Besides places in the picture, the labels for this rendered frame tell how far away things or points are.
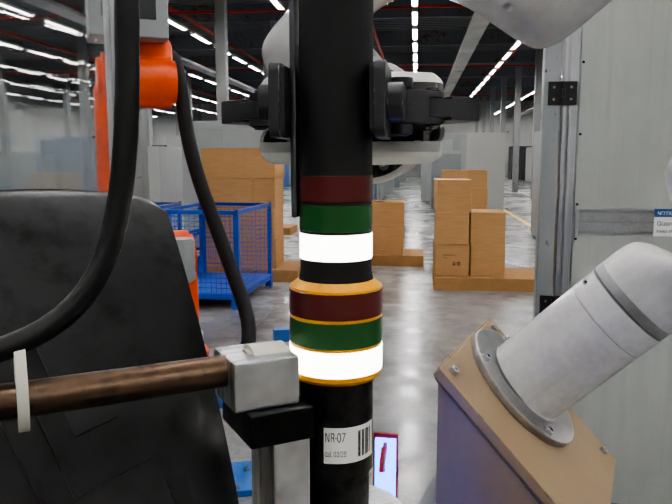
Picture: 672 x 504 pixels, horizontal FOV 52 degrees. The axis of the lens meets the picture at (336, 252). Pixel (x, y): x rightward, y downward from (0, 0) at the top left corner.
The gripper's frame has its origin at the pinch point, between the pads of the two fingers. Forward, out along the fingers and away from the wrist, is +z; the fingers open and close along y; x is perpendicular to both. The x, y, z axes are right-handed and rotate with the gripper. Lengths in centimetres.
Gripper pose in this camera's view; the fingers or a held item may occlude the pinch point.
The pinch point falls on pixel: (332, 102)
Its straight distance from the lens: 31.9
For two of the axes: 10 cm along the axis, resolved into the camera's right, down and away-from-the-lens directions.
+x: 0.0, -9.9, -1.3
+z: -1.4, 1.3, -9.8
